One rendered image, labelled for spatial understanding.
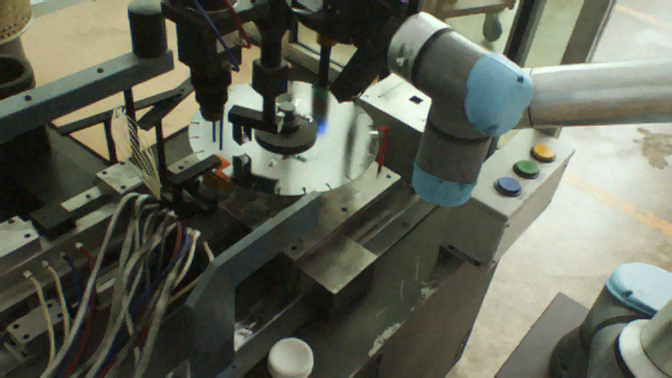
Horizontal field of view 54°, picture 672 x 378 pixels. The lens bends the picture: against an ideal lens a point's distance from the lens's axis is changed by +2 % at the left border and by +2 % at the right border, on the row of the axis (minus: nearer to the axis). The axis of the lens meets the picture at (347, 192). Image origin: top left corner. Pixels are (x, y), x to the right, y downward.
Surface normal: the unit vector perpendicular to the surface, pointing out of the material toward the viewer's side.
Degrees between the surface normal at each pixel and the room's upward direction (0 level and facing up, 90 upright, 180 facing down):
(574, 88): 50
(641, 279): 8
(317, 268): 0
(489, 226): 90
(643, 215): 0
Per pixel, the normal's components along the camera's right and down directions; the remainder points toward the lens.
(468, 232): -0.63, 0.46
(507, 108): 0.67, 0.55
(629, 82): -0.44, -0.15
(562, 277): 0.11, -0.74
